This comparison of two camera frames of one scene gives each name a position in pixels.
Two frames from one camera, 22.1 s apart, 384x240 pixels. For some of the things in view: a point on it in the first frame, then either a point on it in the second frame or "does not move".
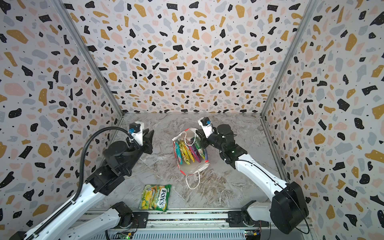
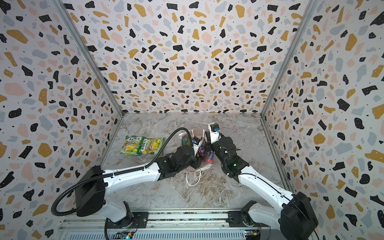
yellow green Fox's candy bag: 155,197 to 144,145
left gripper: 147,141 to 198,161
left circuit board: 125,235 does not move
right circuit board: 253,234 does not move
